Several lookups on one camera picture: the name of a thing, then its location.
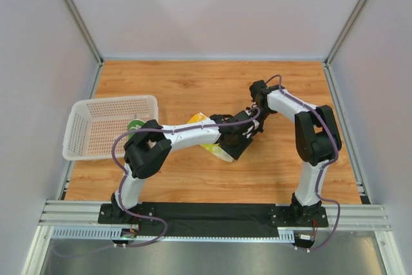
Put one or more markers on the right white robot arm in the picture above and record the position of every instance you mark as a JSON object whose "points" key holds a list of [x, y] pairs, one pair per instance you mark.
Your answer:
{"points": [[318, 143]]}

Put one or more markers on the aluminium frame post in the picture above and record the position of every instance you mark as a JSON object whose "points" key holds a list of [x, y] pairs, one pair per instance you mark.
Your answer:
{"points": [[359, 7], [76, 16]]}

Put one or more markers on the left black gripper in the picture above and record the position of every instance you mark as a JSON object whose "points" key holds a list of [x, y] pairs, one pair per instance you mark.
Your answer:
{"points": [[236, 147]]}

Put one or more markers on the left aluminium frame post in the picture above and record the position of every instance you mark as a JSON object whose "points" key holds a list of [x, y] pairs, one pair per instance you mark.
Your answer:
{"points": [[76, 16]]}

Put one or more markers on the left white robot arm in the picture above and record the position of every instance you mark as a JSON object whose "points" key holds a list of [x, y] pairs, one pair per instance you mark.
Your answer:
{"points": [[149, 145]]}

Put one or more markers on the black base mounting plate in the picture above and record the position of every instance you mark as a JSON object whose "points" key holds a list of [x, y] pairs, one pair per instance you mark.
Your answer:
{"points": [[206, 220]]}

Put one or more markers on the aluminium front rail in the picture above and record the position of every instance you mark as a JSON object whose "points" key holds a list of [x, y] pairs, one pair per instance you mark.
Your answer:
{"points": [[361, 217]]}

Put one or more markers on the green dinosaur pattern towel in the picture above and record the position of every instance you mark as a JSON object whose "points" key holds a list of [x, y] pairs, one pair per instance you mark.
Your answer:
{"points": [[135, 124]]}

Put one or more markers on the white perforated plastic basket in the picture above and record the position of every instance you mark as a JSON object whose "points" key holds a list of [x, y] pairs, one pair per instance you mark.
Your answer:
{"points": [[93, 125]]}

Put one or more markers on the right aluminium frame post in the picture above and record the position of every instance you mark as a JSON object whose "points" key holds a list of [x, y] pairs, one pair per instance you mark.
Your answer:
{"points": [[359, 7]]}

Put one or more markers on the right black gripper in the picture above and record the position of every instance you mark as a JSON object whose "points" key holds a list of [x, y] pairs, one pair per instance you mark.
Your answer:
{"points": [[261, 110]]}

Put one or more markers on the lime yellow towel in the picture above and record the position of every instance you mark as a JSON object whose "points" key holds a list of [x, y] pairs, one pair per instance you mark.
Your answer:
{"points": [[215, 149]]}

